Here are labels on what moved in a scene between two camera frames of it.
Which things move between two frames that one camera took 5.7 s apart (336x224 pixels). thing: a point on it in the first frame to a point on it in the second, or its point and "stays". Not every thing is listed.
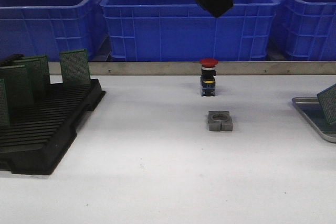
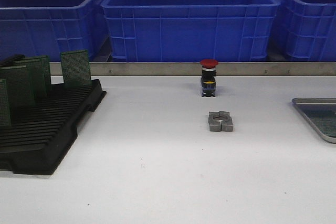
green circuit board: (319, 118) stays
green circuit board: (327, 97) to (318, 108)
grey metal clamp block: (220, 120) stays
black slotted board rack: (39, 136) stays
